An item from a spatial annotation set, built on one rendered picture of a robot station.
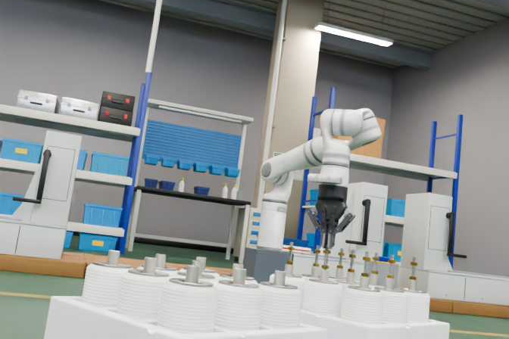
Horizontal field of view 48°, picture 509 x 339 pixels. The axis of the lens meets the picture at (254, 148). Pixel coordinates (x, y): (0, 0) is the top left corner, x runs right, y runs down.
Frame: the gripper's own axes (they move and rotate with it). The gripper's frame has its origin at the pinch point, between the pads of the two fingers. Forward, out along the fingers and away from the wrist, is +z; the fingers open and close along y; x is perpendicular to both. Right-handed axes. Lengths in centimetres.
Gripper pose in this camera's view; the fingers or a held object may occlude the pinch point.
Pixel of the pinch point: (327, 241)
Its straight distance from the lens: 147.7
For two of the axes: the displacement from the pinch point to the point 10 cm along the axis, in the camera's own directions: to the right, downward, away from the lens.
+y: -8.6, -0.3, 5.0
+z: -1.2, 9.8, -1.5
